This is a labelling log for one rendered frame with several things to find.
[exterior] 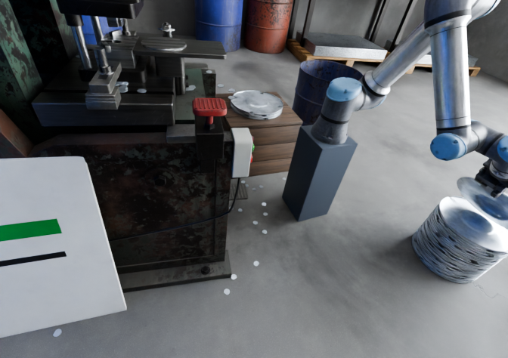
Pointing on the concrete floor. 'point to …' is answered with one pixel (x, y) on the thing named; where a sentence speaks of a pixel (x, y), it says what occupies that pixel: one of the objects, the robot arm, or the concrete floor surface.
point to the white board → (52, 246)
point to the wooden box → (267, 137)
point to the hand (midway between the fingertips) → (499, 194)
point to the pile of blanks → (451, 251)
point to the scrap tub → (317, 86)
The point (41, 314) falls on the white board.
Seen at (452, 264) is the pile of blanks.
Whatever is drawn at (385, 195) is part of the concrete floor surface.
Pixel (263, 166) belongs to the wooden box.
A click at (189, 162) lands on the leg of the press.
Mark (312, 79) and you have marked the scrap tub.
